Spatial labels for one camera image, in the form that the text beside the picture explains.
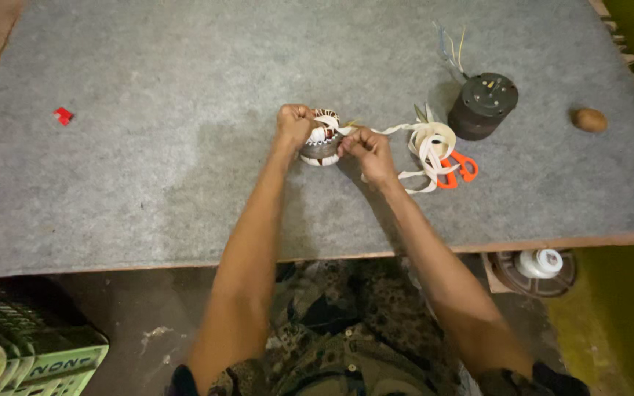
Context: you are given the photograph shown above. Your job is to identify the person's left hand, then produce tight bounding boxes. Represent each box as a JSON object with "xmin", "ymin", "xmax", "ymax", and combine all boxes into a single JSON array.
[{"xmin": 275, "ymin": 104, "xmax": 318, "ymax": 152}]

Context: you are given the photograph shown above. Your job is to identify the person's right hand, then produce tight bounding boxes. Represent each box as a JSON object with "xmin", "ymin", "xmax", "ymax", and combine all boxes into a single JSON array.
[{"xmin": 337, "ymin": 127, "xmax": 400, "ymax": 186}]

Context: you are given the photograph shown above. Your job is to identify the wound motor stator coil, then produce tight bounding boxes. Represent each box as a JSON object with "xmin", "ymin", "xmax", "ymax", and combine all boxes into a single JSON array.
[{"xmin": 298, "ymin": 108, "xmax": 346, "ymax": 167}]

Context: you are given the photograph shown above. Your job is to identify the white cotton tape roll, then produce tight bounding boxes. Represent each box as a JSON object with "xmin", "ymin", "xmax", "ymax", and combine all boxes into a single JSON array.
[{"xmin": 335, "ymin": 102, "xmax": 461, "ymax": 195}]

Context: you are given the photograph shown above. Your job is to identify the grey felt table mat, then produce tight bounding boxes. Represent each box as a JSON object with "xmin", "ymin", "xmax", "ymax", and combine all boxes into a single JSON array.
[{"xmin": 0, "ymin": 0, "xmax": 634, "ymax": 280}]

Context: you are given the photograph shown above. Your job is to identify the black cylindrical motor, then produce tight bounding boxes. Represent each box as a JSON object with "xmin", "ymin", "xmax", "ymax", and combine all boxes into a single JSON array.
[{"xmin": 447, "ymin": 73, "xmax": 520, "ymax": 142}]

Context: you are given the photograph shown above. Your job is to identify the person's camouflage clothing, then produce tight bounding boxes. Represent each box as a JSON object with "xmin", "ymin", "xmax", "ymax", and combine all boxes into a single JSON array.
[{"xmin": 167, "ymin": 258, "xmax": 590, "ymax": 396}]

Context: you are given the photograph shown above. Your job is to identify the round fan with white hub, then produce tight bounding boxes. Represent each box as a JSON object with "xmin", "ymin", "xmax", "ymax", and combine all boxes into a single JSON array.
[{"xmin": 485, "ymin": 249, "xmax": 577, "ymax": 299}]

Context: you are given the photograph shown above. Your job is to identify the brown oval object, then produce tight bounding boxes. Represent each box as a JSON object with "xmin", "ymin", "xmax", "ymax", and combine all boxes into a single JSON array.
[{"xmin": 571, "ymin": 108, "xmax": 608, "ymax": 133}]

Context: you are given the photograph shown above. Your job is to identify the green plastic crate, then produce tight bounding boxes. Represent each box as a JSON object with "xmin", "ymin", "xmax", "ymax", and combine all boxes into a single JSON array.
[{"xmin": 0, "ymin": 278, "xmax": 110, "ymax": 396}]

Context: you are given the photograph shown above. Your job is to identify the orange handled scissors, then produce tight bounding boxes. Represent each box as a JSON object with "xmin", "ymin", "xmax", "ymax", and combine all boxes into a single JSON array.
[{"xmin": 436, "ymin": 150, "xmax": 480, "ymax": 190}]

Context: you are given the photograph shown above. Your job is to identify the thin motor lead wires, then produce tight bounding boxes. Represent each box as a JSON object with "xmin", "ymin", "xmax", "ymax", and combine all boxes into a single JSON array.
[{"xmin": 433, "ymin": 21, "xmax": 470, "ymax": 79}]

